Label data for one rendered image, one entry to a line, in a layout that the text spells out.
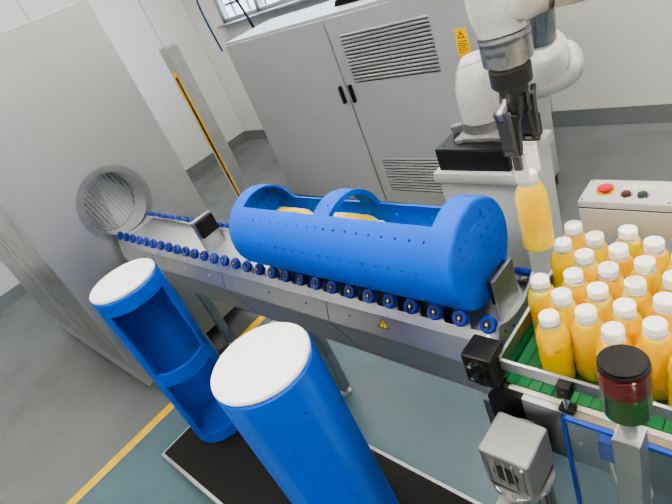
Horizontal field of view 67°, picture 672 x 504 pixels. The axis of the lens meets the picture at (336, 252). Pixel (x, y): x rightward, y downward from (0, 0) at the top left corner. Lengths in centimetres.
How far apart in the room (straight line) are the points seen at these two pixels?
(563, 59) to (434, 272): 88
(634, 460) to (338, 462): 79
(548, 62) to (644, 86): 238
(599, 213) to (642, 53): 271
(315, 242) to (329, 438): 53
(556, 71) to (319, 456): 134
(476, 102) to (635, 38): 231
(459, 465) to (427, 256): 120
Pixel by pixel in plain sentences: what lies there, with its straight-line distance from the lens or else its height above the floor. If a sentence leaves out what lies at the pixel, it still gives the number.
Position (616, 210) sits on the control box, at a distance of 138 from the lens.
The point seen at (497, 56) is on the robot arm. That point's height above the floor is 157.
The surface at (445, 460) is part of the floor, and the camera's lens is 223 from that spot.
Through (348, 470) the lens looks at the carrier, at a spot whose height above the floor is 65.
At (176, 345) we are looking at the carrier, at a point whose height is 56.
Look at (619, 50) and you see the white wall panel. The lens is 405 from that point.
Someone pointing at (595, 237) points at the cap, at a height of 108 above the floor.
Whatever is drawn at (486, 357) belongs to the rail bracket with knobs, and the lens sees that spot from 115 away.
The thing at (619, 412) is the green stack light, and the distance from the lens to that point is 81.
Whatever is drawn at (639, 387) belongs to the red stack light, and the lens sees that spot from 78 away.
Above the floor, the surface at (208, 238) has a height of 99.
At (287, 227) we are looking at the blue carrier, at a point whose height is 119.
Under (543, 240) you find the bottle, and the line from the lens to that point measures 115.
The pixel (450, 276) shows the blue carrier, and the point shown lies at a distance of 117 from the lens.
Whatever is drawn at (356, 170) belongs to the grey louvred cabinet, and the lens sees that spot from 381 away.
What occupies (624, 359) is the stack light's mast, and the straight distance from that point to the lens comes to 78.
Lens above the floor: 184
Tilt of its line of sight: 30 degrees down
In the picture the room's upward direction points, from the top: 24 degrees counter-clockwise
